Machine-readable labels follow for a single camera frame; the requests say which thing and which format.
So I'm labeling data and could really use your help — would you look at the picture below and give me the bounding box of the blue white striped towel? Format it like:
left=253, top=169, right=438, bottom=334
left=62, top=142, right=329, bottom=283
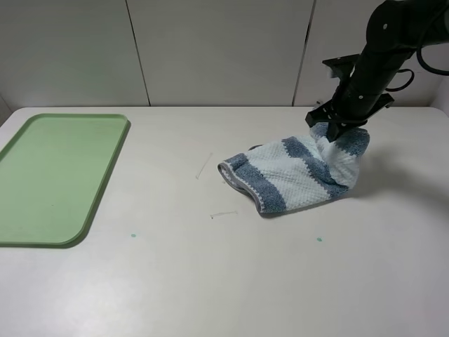
left=217, top=123, right=370, bottom=216

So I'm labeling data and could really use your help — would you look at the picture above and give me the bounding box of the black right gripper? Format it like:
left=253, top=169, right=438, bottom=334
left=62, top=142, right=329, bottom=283
left=305, top=55, right=394, bottom=143

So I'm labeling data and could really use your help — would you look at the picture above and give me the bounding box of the green plastic tray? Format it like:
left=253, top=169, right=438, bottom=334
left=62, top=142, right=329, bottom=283
left=1, top=114, right=130, bottom=247

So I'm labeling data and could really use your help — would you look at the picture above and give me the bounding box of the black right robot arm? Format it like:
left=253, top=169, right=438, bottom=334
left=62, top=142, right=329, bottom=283
left=305, top=1, right=448, bottom=142

